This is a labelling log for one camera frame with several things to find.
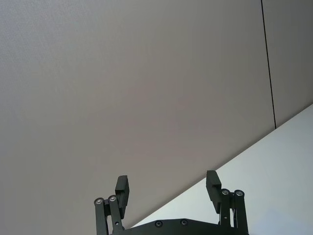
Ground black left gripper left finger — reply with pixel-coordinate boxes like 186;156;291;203
93;175;130;235

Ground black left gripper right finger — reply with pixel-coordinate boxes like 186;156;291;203
206;170;249;233

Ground white table cloth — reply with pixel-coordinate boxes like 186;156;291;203
127;104;313;235

